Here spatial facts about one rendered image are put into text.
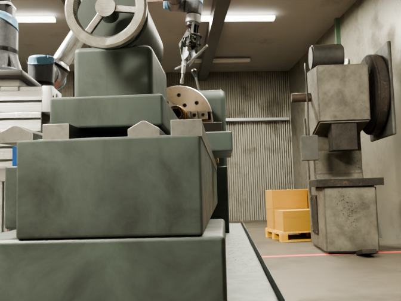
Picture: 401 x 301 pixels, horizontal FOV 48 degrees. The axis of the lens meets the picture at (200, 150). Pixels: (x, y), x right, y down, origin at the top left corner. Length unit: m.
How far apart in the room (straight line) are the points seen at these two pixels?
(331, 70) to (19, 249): 4.90
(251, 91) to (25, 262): 10.53
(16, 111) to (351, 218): 4.24
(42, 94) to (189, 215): 1.01
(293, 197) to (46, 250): 6.25
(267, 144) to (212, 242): 10.34
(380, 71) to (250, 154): 5.91
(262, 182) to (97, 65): 10.17
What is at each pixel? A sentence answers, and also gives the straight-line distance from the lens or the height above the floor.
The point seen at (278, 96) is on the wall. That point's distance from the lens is 11.28.
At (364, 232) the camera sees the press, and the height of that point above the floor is 0.23.
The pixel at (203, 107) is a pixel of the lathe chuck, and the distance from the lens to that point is 2.10.
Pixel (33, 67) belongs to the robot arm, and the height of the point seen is 1.32.
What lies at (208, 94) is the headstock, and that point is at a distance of 2.28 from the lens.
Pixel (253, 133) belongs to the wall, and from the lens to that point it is 11.01.
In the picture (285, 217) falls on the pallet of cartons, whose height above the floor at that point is 0.34.
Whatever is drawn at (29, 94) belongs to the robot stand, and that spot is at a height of 1.09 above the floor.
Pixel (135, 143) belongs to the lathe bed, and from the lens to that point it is 0.73.
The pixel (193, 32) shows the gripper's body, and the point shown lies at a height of 1.51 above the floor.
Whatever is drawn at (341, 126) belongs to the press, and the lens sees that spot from 5.41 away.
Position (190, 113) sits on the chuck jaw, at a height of 1.09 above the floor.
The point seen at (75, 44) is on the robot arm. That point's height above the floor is 1.48.
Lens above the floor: 0.75
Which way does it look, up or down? 5 degrees up
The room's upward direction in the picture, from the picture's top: 2 degrees counter-clockwise
